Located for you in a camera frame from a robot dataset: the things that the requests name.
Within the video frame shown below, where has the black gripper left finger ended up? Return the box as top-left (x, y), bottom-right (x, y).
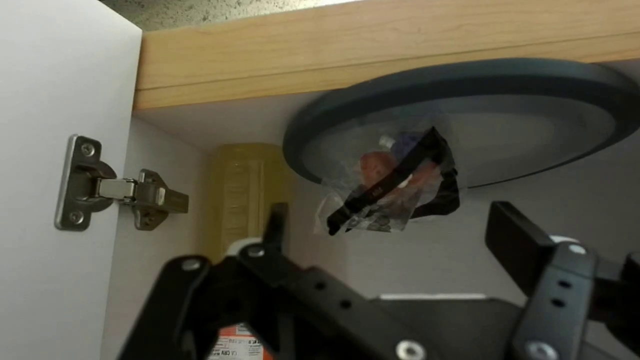
top-left (118, 203), bottom-right (430, 360)

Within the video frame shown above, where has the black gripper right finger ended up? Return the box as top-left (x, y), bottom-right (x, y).
top-left (484, 199), bottom-right (640, 360)

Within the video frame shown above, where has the clear plastic bag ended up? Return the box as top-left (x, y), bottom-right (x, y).
top-left (312, 126), bottom-right (463, 239)

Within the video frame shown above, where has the metal cabinet hinge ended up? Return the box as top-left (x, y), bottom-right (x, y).
top-left (53, 135), bottom-right (192, 234)

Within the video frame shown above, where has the open cabinet door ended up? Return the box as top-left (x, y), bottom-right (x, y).
top-left (0, 0), bottom-right (143, 360)

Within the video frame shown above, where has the bottle with red label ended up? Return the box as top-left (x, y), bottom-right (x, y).
top-left (202, 143), bottom-right (296, 360)

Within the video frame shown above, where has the dark blue plate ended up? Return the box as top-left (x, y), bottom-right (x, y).
top-left (282, 58), bottom-right (640, 191)

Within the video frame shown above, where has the wooden wall cabinet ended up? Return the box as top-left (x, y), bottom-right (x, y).
top-left (131, 0), bottom-right (640, 112)

